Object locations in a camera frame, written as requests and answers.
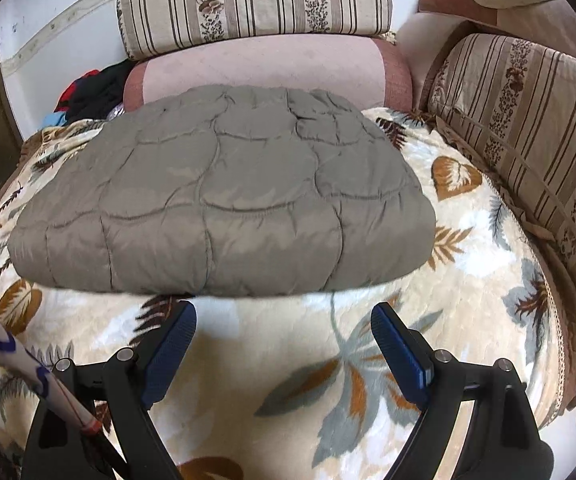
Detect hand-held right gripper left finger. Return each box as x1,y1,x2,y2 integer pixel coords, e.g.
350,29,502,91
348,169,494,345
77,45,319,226
38,300,197,480

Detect grey quilted jacket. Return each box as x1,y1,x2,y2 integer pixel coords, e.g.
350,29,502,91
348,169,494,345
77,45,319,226
7,84,437,296

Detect cream leaf print blanket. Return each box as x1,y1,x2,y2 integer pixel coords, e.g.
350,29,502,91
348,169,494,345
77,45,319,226
0,105,576,480

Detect pink sofa cushion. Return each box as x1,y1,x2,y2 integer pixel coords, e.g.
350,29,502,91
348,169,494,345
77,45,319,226
123,0,576,116

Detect striped floral sofa cushion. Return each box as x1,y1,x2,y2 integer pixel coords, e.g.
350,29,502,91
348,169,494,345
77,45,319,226
425,34,576,376
117,0,393,61

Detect pile of dark clothes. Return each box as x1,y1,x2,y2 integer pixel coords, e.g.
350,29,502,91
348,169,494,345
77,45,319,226
43,60,136,128

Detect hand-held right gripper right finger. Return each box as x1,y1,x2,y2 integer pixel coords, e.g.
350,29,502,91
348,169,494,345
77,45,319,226
370,302,541,480

